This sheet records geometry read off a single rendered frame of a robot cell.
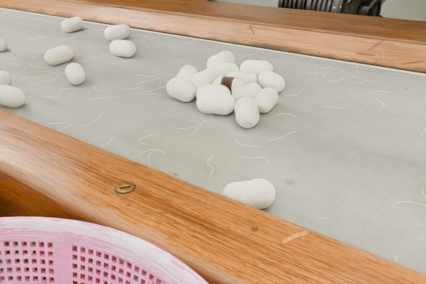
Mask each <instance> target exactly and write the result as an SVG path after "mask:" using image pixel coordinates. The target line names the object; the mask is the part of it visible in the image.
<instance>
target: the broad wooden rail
mask: <svg viewBox="0 0 426 284"><path fill-rule="evenodd" d="M0 8H5V9H9V10H17V11H25V12H30V13H38V14H42V15H50V16H58V17H62V18H73V17H79V18H81V19H82V21H87V22H95V23H103V24H107V25H119V24H126V25H128V26H129V27H130V28H132V29H139V30H147V31H152V32H160V33H165V34H172V35H177V36H185V37H192V38H197V39H205V40H210V41H217V42H225V43H230V44H237V45H242V46H250V47H255V48H262V49H270V50H275V51H282V52H287V53H295V54H300V55H307V56H315V57H320V58H328V59H332V60H340V61H348V62H352V63H360V64H365V65H372V66H377V67H385V68H393V69H397V70H405V71H409V72H417V73H422V74H426V22H425V21H418V20H405V19H398V18H384V17H377V16H364V15H351V14H343V13H330V12H324V11H310V10H297V9H290V8H277V7H267V6H256V5H249V4H236V3H223V2H216V1H203V0H0Z"/></svg>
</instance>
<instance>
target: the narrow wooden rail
mask: <svg viewBox="0 0 426 284"><path fill-rule="evenodd" d="M0 217H53V218H61V219H71V220H76V221H83V222H87V223H93V224H98V225H101V226H106V227H109V228H113V229H116V230H119V231H123V232H125V233H128V234H130V235H133V236H136V237H138V238H140V239H142V240H145V241H147V242H149V243H151V244H153V245H155V246H157V247H159V248H161V249H162V250H164V251H166V252H168V253H170V254H171V255H173V256H174V257H176V258H177V259H179V260H180V261H181V262H183V263H185V264H186V265H187V266H189V267H190V268H191V269H192V270H194V271H195V272H196V273H197V274H199V275H200V276H201V277H202V278H203V279H204V280H205V281H206V282H207V283H208V284H426V274H423V273H421V272H418V271H415V270H413V269H410V268H407V267H406V266H402V265H400V264H398V263H395V262H392V261H390V260H387V259H384V258H383V257H379V256H377V255H375V254H372V253H369V252H367V251H364V250H361V249H360V248H356V247H353V246H352V245H349V244H346V243H344V242H341V241H338V240H336V239H333V238H330V237H329V236H326V235H322V234H321V233H318V232H315V231H313V230H310V229H307V228H305V227H303V226H299V225H298V224H295V223H292V222H290V221H287V220H284V219H282V218H280V217H276V216H274V215H272V214H269V213H267V212H264V211H261V210H259V209H256V208H253V207H251V206H249V205H246V204H244V203H241V202H238V201H236V200H233V199H230V198H228V197H225V196H223V195H220V194H218V193H215V192H213V191H210V190H207V189H205V188H202V187H200V186H197V185H195V184H192V183H189V182H187V181H184V180H182V179H179V178H176V177H174V176H171V175H169V174H166V173H164V172H161V171H158V170H156V169H153V168H151V167H148V166H146V165H143V164H140V163H138V162H135V161H133V160H130V159H128V158H125V157H122V156H120V155H117V154H115V153H112V152H109V151H107V150H104V149H102V148H99V147H97V146H94V145H91V144H89V143H86V142H84V141H81V140H79V139H76V138H73V137H71V136H68V135H66V134H63V133H61V132H58V131H56V130H53V129H50V128H48V127H45V126H42V125H40V124H37V123H35V122H32V121H30V120H27V119H25V118H22V117H19V116H17V115H14V114H12V113H9V112H6V111H4V110H2V109H0Z"/></svg>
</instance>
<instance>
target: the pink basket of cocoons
mask: <svg viewBox="0 0 426 284"><path fill-rule="evenodd" d="M6 242H9V245H6ZM15 242H18V245H15ZM23 242H27V244H26V245H24V243H23ZM32 242H35V245H33V244H32ZM41 242H44V245H41ZM50 243H53V246H50ZM75 246H76V247H77V249H75ZM83 248H85V249H86V251H83ZM7 250H10V254H7ZM16 250H19V254H16ZM25 250H27V252H28V254H25ZM33 250H36V254H34V252H33ZM91 250H93V253H92V252H91ZM0 251H1V254H0V259H2V261H3V263H0V268H3V270H4V271H1V270H0V284H75V282H76V281H77V284H83V283H85V284H107V283H106V281H107V282H108V284H129V282H130V284H208V283H207V282H206V281H205V280H204V279H203V278H202V277H201V276H200V275H199V274H197V273H196V272H195V271H194V270H192V269H191V268H190V267H189V266H187V265H186V264H185V263H183V262H181V261H180V260H179V259H177V258H176V257H174V256H173V255H171V254H170V253H168V252H166V251H164V250H162V249H161V248H159V247H157V246H155V245H153V244H151V243H149V242H147V241H145V240H142V239H140V238H138V237H136V236H133V235H130V234H128V233H125V232H123V231H119V230H116V229H113V228H109V227H106V226H101V225H98V224H93V223H87V222H83V221H76V220H71V219H61V218H53V217H0ZM42 251H44V254H42ZM50 252H53V255H50ZM99 252H101V255H99ZM107 254H108V255H109V257H107ZM75 255H77V258H75ZM83 257H85V260H84V259H83ZM115 257H116V258H117V260H115ZM8 259H11V262H8ZM16 259H20V262H17V260H16ZM25 259H28V260H29V261H28V262H25ZM34 259H37V262H34ZM43 259H44V260H45V262H42V260H43ZM91 259H93V262H92V261H91ZM51 260H52V261H53V263H51ZM122 260H123V261H124V263H123V262H122ZM99 261H101V264H99ZM130 263H131V264H132V266H130ZM75 264H77V267H76V266H75ZM107 264H108V266H107ZM83 266H85V268H83ZM114 266H116V269H114ZM138 267H139V269H138ZM9 268H12V271H10V270H9ZM18 268H20V269H21V271H18ZM26 268H29V271H27V269H26ZM35 268H37V271H35ZM43 268H46V271H43ZM91 268H93V270H91ZM51 269H54V272H51ZM122 269H123V270H124V272H122ZM99 270H101V271H100V273H99ZM145 271H146V273H145ZM75 273H77V275H75ZM107 273H108V275H107ZM129 273H131V275H130V274H129ZM83 275H85V277H83ZM114 275H115V278H114ZM152 275H153V276H154V277H152ZM2 276H4V280H2V278H1V277H2ZM10 276H12V277H13V279H10ZM18 276H22V279H19V277H18ZM27 276H30V279H27ZM36 276H38V279H36ZM91 276H92V277H93V279H91ZM137 276H138V279H137ZM44 277H46V280H44ZM52 278H54V280H52ZM121 278H123V281H122V280H121ZM98 279H100V281H98ZM144 280H145V282H144ZM160 280H161V282H160Z"/></svg>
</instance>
